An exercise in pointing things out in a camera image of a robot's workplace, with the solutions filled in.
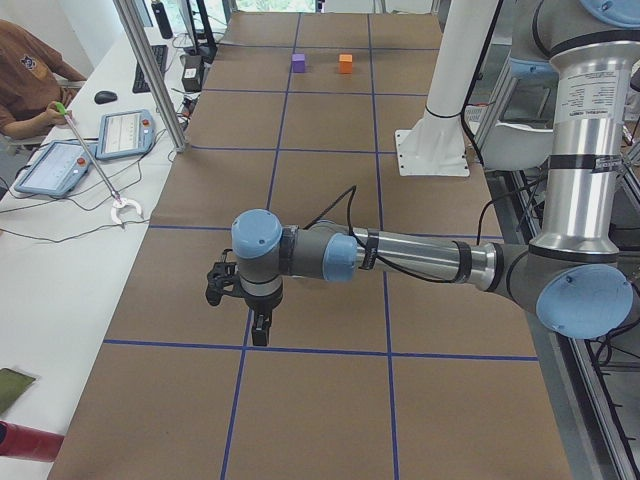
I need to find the black power adapter box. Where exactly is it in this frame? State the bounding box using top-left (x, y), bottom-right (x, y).
top-left (181, 55), bottom-right (204, 93)

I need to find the person in brown shirt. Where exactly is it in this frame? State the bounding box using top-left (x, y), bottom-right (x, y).
top-left (1, 20), bottom-right (86, 140)

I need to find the purple foam block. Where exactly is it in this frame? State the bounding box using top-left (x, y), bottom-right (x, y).
top-left (291, 53), bottom-right (306, 74)

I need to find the black keyboard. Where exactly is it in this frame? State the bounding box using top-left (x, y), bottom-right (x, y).
top-left (131, 44), bottom-right (169, 95)

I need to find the reacher grabber stick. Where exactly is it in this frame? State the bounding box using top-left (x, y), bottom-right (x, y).
top-left (53, 102), bottom-right (143, 227)

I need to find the near blue teach pendant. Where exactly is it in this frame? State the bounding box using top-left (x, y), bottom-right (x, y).
top-left (14, 141), bottom-right (90, 198)

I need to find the green cloth pouch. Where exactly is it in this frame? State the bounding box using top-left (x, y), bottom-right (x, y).
top-left (0, 368), bottom-right (36, 414)

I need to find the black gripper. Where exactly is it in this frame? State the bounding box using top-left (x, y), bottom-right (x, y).
top-left (244, 288), bottom-right (283, 347)

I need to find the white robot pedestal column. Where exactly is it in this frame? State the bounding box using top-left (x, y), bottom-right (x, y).
top-left (394, 0), bottom-right (514, 177)

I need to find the far blue teach pendant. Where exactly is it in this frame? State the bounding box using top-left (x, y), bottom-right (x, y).
top-left (96, 109), bottom-right (155, 160)

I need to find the black water bottle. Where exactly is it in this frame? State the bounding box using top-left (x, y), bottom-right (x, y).
top-left (151, 0), bottom-right (173, 39)

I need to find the blue teach pendant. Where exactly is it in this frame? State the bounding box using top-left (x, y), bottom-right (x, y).
top-left (96, 109), bottom-right (155, 160)
top-left (14, 141), bottom-right (90, 198)

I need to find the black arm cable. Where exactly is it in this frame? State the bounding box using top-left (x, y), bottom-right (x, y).
top-left (305, 185), bottom-right (481, 284)

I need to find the aluminium frame post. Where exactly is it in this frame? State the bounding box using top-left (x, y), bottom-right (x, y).
top-left (113, 0), bottom-right (187, 153)

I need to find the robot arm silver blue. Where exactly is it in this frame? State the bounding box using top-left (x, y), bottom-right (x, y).
top-left (231, 1), bottom-right (639, 346)
top-left (509, 0), bottom-right (639, 78)

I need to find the red cylinder object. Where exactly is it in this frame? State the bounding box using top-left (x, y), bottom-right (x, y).
top-left (1, 421), bottom-right (65, 462)

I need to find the orange foam block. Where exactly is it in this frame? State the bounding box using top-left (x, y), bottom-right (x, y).
top-left (338, 53), bottom-right (353, 75)

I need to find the monitor stand black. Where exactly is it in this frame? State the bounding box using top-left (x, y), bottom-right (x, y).
top-left (183, 0), bottom-right (218, 64)

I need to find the black computer mouse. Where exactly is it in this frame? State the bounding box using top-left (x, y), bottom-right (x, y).
top-left (94, 90), bottom-right (118, 105)

